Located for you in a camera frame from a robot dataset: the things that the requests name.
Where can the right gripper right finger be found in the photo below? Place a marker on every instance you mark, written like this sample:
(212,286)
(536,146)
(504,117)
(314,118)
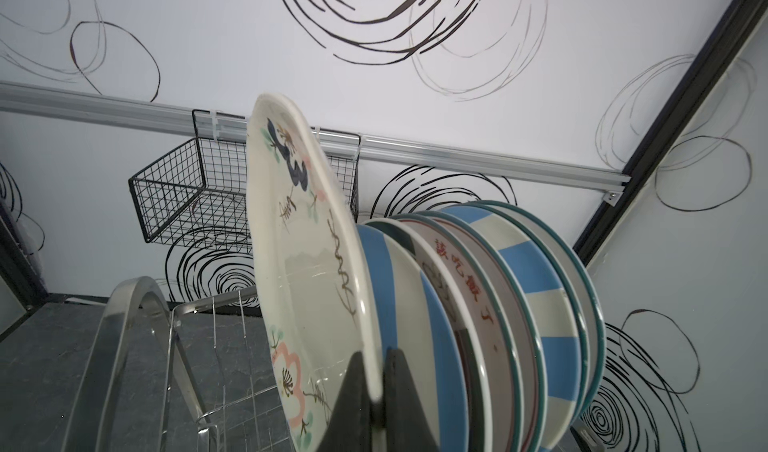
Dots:
(405,423)

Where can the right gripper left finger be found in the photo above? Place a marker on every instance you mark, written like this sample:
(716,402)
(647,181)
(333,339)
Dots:
(349,428)

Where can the green red rimmed white plate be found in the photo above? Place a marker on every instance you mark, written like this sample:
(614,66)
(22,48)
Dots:
(456,314)

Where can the blue striped plate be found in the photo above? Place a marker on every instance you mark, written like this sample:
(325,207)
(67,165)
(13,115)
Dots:
(412,319)
(557,317)

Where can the cream plate with black drawing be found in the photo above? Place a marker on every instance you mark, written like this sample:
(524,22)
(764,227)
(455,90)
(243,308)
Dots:
(311,274)

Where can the white plate green cloud outline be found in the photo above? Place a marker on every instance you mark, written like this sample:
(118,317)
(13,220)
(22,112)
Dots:
(591,296)

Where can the white plate red characters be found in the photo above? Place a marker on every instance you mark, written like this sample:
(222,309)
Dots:
(485,239)

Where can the stainless steel dish rack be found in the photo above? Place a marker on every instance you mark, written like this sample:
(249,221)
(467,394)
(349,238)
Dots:
(218,392)

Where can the black wire wall basket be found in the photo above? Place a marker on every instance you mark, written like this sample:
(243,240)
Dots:
(198,194)

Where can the aluminium wall rail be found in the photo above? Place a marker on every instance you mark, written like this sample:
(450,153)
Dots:
(96,109)

